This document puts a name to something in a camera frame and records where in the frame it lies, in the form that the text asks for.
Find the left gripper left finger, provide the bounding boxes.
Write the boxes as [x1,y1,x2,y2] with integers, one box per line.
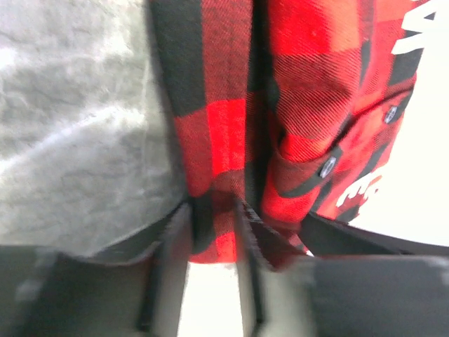
[1,204,192,336]

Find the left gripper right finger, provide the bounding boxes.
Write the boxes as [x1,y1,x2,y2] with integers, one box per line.
[235,201,448,336]

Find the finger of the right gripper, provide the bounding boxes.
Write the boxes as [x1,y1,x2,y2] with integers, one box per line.
[300,213,448,256]

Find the red black plaid shirt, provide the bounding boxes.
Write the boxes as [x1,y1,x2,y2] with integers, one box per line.
[150,1,438,263]

